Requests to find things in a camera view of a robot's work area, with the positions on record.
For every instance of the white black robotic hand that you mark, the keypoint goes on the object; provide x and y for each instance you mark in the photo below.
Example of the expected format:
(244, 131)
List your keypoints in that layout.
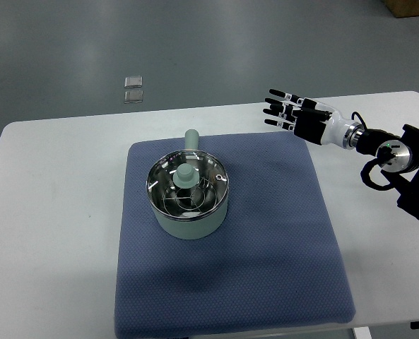
(310, 120)

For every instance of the glass lid with green knob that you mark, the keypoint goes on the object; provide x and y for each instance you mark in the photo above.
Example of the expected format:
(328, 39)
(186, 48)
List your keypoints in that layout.
(187, 185)

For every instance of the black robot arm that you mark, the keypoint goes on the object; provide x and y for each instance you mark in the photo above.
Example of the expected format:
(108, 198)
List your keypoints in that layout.
(395, 164)

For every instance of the blue textured mat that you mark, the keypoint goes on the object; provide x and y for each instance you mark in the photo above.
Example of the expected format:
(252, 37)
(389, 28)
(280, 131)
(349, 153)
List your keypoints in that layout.
(274, 262)

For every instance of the upper metal floor plate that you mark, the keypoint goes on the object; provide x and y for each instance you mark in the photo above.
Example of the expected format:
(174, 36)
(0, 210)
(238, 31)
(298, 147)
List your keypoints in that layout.
(133, 82)

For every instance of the green pot with handle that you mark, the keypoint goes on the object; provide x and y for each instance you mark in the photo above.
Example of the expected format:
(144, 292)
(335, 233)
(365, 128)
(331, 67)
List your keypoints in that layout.
(191, 230)

